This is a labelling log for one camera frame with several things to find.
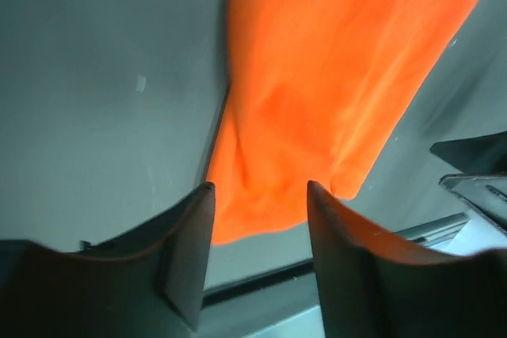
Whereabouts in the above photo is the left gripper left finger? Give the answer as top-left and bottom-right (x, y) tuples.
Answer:
(1, 182), (215, 337)

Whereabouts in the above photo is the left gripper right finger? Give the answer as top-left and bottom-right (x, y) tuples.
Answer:
(307, 181), (506, 337)

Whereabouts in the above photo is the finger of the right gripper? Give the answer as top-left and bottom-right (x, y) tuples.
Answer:
(439, 173), (506, 230)
(430, 131), (506, 174)

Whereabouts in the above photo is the orange t-shirt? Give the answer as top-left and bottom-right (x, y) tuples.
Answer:
(207, 0), (479, 245)

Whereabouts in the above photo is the aluminium rail frame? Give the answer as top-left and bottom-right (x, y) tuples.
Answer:
(78, 211), (507, 338)

